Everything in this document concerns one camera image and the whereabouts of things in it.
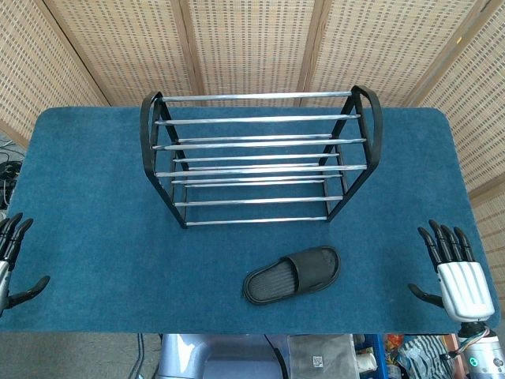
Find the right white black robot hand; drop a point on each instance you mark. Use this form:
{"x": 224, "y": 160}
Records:
{"x": 463, "y": 288}

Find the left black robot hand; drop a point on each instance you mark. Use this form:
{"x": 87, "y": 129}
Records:
{"x": 4, "y": 245}

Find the black slipper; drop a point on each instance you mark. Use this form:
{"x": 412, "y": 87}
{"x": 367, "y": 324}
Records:
{"x": 311, "y": 268}

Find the right silver lilac robot arm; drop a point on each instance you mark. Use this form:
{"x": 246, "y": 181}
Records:
{"x": 483, "y": 357}

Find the black chrome shoe rack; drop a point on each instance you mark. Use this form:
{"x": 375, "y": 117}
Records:
{"x": 260, "y": 144}

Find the colourful patterned plastic bag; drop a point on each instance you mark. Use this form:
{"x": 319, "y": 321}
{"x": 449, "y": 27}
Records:
{"x": 422, "y": 355}

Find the blue carpet mat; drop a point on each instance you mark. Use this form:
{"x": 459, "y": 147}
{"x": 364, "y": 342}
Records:
{"x": 98, "y": 237}

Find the blue crate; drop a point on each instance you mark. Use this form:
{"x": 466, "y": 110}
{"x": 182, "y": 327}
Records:
{"x": 375, "y": 351}

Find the grey box with QR code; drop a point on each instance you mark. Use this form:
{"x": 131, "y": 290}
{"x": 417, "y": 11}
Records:
{"x": 319, "y": 355}

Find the lilac robot torso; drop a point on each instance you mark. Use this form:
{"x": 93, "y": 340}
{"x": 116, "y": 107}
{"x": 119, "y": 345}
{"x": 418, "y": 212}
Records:
{"x": 221, "y": 355}

